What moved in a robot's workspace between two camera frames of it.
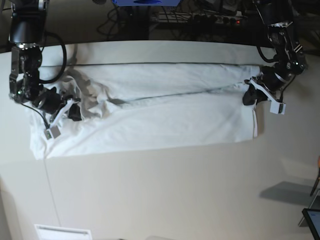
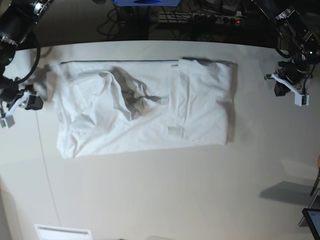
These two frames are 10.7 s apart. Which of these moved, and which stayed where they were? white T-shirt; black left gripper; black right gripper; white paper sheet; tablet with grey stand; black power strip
Moved: black right gripper; white T-shirt; black left gripper
Stayed: tablet with grey stand; black power strip; white paper sheet
